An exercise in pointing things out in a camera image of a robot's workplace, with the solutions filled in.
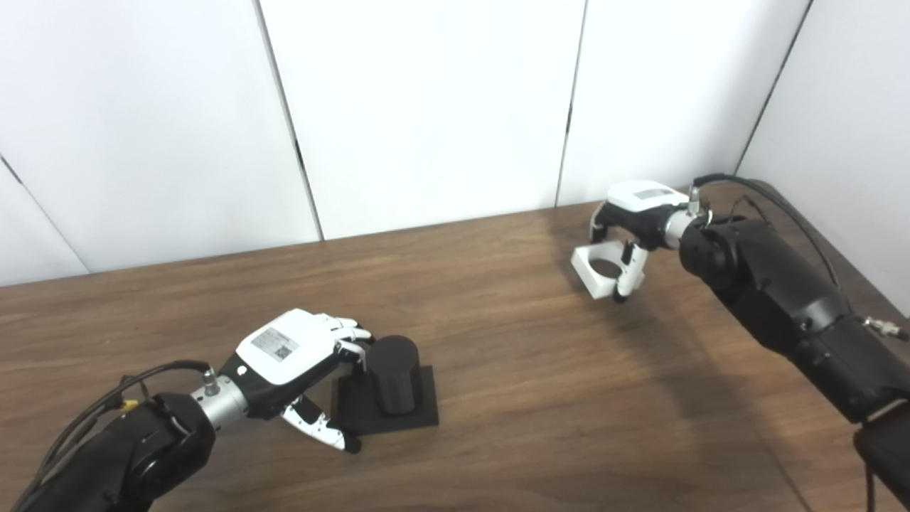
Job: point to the white square piece with hole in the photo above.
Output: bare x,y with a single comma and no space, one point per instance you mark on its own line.
586,274

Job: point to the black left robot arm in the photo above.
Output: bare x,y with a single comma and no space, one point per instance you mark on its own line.
128,455

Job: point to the black peg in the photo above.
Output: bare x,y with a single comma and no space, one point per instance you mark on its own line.
394,370

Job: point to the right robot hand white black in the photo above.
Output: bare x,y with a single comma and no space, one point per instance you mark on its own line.
643,206

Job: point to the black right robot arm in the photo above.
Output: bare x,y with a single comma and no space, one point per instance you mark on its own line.
782,291

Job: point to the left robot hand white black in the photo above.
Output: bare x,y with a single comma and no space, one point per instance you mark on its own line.
284,348

